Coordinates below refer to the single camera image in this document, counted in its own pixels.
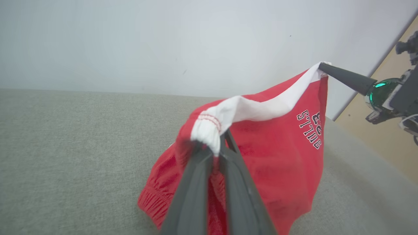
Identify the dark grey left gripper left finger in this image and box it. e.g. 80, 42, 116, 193
160, 140, 215, 235

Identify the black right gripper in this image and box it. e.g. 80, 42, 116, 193
318, 62, 418, 124

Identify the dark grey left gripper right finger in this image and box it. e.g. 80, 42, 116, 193
218, 130, 278, 235

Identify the red basketball shorts white trim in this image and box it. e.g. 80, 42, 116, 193
137, 61, 332, 235

